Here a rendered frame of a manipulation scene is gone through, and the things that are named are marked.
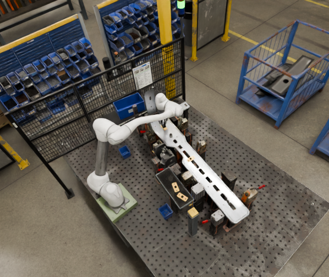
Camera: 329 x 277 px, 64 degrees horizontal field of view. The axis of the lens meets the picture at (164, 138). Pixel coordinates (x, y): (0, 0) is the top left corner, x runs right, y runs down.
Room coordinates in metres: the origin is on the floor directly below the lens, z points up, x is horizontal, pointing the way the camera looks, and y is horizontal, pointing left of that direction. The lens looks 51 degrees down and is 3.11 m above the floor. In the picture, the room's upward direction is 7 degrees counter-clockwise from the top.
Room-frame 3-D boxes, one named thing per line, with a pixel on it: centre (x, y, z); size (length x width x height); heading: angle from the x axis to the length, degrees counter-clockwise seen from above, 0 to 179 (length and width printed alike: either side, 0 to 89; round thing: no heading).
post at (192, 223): (0.80, -0.15, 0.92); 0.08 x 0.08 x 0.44; 27
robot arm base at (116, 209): (1.15, 0.52, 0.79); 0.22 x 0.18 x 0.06; 46
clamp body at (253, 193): (0.95, -0.65, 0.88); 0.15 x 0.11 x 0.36; 117
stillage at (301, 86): (3.04, -1.94, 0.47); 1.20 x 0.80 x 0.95; 124
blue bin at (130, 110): (2.12, 0.34, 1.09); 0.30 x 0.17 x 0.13; 111
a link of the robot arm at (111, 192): (1.18, 0.54, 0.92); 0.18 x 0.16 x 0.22; 47
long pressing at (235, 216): (1.38, -0.24, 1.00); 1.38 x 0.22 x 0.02; 27
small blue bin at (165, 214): (1.01, 0.07, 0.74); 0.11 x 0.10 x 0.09; 27
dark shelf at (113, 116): (2.10, 0.36, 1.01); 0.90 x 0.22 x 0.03; 117
